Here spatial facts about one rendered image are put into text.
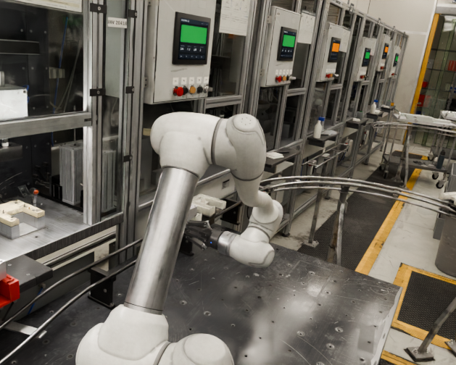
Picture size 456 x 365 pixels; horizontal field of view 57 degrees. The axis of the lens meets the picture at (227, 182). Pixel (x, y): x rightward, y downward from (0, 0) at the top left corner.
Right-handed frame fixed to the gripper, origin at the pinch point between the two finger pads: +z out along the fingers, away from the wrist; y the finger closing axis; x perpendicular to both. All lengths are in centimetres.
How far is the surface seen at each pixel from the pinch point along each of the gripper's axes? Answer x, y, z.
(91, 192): 27.8, 16.6, 20.7
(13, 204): 44, 10, 43
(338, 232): -135, -39, -38
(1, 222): 53, 8, 37
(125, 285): 23.1, -19.8, 7.5
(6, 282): 74, 9, 3
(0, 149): 50, 32, 39
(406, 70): -780, 57, 22
